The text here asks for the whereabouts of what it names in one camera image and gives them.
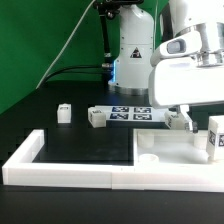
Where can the AprilTag marker sheet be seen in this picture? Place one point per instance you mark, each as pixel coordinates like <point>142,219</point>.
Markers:
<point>132,113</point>

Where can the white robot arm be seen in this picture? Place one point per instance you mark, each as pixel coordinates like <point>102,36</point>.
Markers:
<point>132,68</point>

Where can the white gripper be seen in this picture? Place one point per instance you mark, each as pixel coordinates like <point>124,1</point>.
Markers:
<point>179,81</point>

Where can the white U-shaped fence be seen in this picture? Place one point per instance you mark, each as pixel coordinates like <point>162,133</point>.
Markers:
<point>21,169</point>

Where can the white square tabletop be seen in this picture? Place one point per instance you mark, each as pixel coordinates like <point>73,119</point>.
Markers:
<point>170,147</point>

